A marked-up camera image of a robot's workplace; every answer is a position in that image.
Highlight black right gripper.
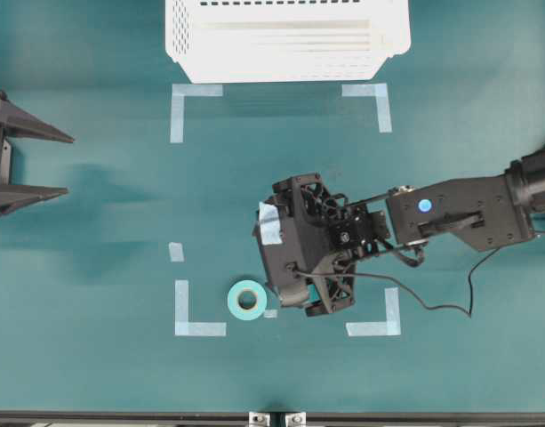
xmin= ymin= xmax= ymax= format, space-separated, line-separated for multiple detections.
xmin=272 ymin=173 xmax=389 ymax=317

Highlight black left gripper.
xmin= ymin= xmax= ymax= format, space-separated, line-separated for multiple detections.
xmin=0 ymin=91 xmax=75 ymax=217

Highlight teal tape roll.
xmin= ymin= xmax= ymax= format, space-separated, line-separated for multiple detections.
xmin=227 ymin=279 xmax=268 ymax=321

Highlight blue tape corner bottom right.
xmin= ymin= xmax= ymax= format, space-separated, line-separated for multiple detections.
xmin=345 ymin=287 xmax=402 ymax=338

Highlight blue tape corner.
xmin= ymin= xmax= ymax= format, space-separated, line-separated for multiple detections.
xmin=341 ymin=83 xmax=392 ymax=133
xmin=170 ymin=84 xmax=223 ymax=144
xmin=345 ymin=287 xmax=402 ymax=338
xmin=174 ymin=279 xmax=227 ymax=337

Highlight blue tape corner bottom left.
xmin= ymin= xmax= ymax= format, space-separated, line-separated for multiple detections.
xmin=174 ymin=279 xmax=227 ymax=337

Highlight short blue tape strip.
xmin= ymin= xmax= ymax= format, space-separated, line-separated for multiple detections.
xmin=168 ymin=242 xmax=185 ymax=262

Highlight blue tape corner top left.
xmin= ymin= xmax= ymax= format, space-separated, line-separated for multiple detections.
xmin=170 ymin=84 xmax=223 ymax=144

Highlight blue tape corner top right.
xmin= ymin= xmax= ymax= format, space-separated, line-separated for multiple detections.
xmin=341 ymin=83 xmax=392 ymax=133

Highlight white plastic basket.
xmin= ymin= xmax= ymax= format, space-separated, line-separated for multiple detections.
xmin=164 ymin=0 xmax=411 ymax=84

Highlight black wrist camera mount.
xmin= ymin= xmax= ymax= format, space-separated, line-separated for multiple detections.
xmin=252 ymin=196 xmax=334 ymax=308

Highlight blue tape on wrist camera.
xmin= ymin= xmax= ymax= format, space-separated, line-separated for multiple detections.
xmin=258 ymin=202 xmax=283 ymax=246

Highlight silver bracket right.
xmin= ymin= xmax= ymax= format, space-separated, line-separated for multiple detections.
xmin=285 ymin=412 xmax=307 ymax=427

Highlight silver bracket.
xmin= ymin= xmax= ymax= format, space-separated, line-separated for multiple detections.
xmin=247 ymin=412 xmax=271 ymax=427
xmin=285 ymin=412 xmax=307 ymax=427

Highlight silver bracket left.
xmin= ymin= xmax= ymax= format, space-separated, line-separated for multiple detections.
xmin=247 ymin=412 xmax=271 ymax=427

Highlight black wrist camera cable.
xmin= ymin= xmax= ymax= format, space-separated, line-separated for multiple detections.
xmin=289 ymin=242 xmax=504 ymax=318

